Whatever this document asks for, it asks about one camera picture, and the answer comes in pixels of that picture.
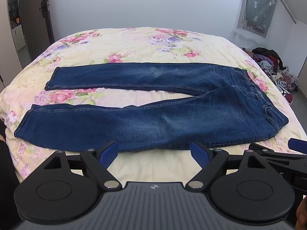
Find pile of mixed clothes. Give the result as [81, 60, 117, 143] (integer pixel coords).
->
[242, 47, 300, 106]

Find person's right hand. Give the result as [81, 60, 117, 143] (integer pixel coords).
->
[295, 196, 307, 230]

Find person's dark clothing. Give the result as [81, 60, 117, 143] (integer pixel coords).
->
[0, 119, 21, 227]

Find blue denim pants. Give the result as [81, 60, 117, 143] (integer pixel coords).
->
[14, 62, 289, 153]

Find dark door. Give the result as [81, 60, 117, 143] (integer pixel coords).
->
[20, 0, 55, 63]

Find grey wall pipe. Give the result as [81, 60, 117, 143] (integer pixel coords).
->
[272, 0, 298, 25]

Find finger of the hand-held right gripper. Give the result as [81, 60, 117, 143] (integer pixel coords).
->
[248, 142, 307, 167]
[287, 138, 307, 155]

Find tall grey cabinet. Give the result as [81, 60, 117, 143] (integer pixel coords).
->
[6, 0, 27, 54]

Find grey printed window curtain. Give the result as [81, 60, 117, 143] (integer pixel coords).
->
[236, 0, 279, 39]

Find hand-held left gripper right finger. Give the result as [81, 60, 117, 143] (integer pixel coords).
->
[186, 141, 267, 190]

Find floral bed blanket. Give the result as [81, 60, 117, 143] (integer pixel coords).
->
[0, 27, 307, 188]

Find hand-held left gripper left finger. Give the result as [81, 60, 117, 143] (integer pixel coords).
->
[45, 141, 121, 190]

